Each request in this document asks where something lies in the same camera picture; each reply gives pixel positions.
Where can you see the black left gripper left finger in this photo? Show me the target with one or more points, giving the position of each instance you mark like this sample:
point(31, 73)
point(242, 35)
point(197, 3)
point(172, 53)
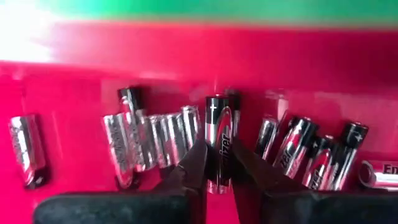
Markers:
point(192, 177)

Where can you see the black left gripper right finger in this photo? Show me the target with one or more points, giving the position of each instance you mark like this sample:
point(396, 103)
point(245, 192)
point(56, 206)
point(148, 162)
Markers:
point(258, 186)

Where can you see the red plastic bin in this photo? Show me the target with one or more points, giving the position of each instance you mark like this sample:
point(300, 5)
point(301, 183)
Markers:
point(280, 62)

